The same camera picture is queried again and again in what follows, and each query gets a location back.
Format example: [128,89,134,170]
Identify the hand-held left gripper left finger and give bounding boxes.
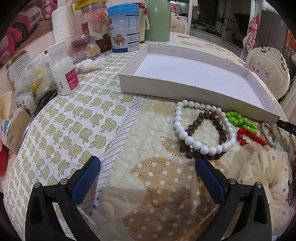
[25,156,101,241]

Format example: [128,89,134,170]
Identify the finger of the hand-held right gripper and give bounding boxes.
[277,119,296,134]

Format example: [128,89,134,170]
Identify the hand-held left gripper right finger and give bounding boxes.
[195,156,272,241]

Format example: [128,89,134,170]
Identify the rhinestone hair tie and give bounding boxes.
[260,122,281,147]

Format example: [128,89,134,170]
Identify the red bead bracelet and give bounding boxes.
[237,127,267,147]

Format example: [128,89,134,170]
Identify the cream dotted scrunchie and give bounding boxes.
[225,142,293,235]

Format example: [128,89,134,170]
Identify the green bead bracelet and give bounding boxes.
[225,111,258,134]

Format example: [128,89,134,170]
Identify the brown bead bracelet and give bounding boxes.
[179,111,228,161]

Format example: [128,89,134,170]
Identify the white bead bracelet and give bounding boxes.
[173,100,236,156]

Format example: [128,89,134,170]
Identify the white cardboard tray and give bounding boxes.
[119,43,281,123]

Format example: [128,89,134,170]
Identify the cream floral carved chair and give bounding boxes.
[245,46,290,100]
[171,13,189,35]

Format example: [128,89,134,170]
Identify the cream carton boxes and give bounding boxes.
[0,91,35,154]

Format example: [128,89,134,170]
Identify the grey refrigerator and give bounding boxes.
[260,9,296,77]

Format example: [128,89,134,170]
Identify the pink hanging apron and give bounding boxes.
[243,15,260,51]

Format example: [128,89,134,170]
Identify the plastic bag yellow contents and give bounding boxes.
[14,54,54,99]

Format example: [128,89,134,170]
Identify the white pill bottle magenta label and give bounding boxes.
[47,40,80,96]

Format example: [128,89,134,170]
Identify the crumpled white tissue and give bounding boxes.
[75,59,104,74]

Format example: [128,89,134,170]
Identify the metal tin can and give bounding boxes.
[6,50,31,90]

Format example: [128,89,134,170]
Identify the clear bag of snacks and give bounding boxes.
[69,34,102,61]

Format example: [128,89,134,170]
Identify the blue lid powder can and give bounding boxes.
[107,5,140,53]

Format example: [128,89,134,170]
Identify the paper towel roll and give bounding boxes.
[51,6,81,44]

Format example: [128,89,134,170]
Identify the glass jar yellow lid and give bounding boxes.
[80,1,109,54]

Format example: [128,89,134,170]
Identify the green thermos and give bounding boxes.
[145,0,171,42]

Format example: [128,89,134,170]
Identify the pink plush bear poster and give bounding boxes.
[0,0,58,67]

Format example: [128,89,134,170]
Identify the white cup red strap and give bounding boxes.
[139,3,149,43]

